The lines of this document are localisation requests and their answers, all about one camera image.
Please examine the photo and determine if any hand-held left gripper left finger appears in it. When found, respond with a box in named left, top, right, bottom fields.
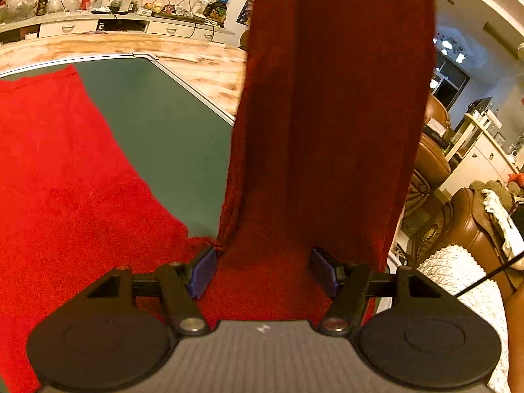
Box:
left=80, top=247, right=218, bottom=335

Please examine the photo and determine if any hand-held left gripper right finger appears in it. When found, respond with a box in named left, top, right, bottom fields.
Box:
left=309, top=247, right=450, bottom=335

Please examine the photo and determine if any red long-sleeve shirt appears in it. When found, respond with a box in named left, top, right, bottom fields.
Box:
left=0, top=0, right=438, bottom=393

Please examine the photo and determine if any person's right forearm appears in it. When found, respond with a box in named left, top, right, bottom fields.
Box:
left=504, top=290, right=524, bottom=393

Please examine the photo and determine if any white lace sofa cover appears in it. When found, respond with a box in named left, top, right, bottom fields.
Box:
left=418, top=246, right=512, bottom=393

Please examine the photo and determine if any brown leather sofa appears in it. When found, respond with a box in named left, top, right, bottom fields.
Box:
left=442, top=186, right=524, bottom=295

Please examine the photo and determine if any black flat box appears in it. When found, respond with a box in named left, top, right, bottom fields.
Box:
left=421, top=125, right=449, bottom=148

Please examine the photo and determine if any white cloth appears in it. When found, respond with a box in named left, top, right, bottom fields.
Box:
left=481, top=188, right=524, bottom=254

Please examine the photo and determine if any white sideboard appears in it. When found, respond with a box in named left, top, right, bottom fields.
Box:
left=440, top=102, right=524, bottom=197

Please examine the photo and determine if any dark glass door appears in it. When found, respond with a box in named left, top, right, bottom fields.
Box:
left=430, top=55, right=469, bottom=111

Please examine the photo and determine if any ceiling lamp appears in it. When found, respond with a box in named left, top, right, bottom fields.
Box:
left=434, top=35, right=467, bottom=62

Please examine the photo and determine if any white television cabinet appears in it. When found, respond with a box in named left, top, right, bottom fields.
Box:
left=0, top=8, right=236, bottom=46

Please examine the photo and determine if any black cable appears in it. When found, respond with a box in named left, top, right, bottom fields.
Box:
left=454, top=250, right=524, bottom=299

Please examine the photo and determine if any small dark wall poster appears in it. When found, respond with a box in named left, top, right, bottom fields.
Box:
left=236, top=0, right=255, bottom=26

